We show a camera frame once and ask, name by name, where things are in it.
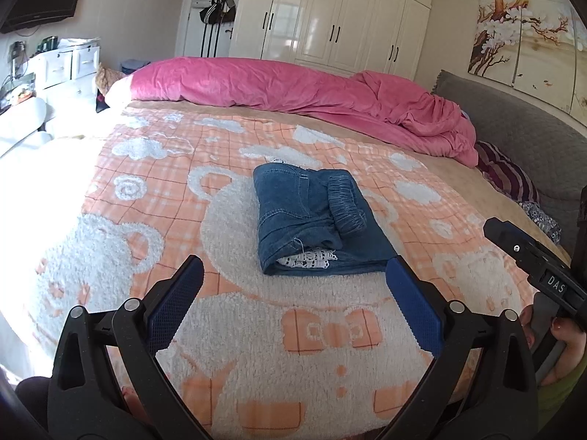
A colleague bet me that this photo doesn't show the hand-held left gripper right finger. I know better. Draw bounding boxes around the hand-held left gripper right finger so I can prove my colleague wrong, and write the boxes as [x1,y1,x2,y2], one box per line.
[380,255,539,440]

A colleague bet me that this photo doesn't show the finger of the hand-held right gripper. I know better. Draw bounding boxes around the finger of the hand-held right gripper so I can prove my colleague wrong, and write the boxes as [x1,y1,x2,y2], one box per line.
[483,217,569,280]

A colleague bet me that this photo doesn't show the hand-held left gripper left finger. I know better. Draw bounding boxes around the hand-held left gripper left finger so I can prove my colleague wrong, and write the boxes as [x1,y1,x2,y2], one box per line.
[46,255,216,440]

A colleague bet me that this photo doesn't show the blue denim pants lace trim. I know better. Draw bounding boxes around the blue denim pants lace trim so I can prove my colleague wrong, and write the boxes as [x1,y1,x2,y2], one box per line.
[253,158,399,277]

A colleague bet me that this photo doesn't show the person's right forearm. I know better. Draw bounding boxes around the person's right forearm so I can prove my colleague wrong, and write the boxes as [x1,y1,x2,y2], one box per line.
[536,367,587,440]

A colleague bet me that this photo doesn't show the person's right hand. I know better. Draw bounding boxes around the person's right hand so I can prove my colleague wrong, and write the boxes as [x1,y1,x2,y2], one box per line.
[520,306,587,386]

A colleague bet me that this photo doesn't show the dark patterned pillow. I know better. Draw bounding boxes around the dark patterned pillow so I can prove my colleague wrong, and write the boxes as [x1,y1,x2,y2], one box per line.
[518,201,562,245]

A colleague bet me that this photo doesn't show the orange white printed blanket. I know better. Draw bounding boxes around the orange white printed blanket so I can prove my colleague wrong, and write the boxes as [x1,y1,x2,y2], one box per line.
[18,112,551,440]

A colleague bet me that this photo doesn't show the purple striped pillow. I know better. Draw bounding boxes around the purple striped pillow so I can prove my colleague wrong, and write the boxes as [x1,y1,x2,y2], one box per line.
[474,141,541,205]

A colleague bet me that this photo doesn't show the grey padded headboard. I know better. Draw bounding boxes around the grey padded headboard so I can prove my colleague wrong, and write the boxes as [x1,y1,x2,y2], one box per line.
[432,70,587,262]

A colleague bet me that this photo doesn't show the person's leg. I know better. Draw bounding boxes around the person's leg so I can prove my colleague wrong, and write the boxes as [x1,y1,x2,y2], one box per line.
[14,376,60,440]

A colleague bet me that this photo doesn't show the brown plush toy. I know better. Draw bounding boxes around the brown plush toy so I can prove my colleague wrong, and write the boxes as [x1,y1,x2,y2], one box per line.
[95,65,122,97]

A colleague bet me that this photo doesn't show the pink duvet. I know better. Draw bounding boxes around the pink duvet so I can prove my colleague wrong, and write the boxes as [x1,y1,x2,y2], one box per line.
[105,56,478,169]

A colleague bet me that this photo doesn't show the white chair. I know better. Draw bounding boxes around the white chair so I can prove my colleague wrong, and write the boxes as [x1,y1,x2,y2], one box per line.
[0,97,53,157]

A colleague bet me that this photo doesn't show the white dresser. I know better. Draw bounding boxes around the white dresser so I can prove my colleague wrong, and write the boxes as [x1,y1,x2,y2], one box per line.
[30,39,102,102]

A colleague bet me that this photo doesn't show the white door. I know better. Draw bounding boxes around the white door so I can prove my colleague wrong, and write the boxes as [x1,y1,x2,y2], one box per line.
[176,0,246,58]

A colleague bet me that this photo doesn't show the white wardrobe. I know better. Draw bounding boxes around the white wardrobe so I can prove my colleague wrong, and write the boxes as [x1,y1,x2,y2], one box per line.
[229,0,434,85]

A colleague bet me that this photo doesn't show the hanging black bags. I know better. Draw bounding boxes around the hanging black bags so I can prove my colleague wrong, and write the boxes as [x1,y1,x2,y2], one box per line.
[199,0,239,26]

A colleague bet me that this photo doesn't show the blossom tree wall painting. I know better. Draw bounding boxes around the blossom tree wall painting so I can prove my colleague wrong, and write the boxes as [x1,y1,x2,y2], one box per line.
[468,0,587,117]

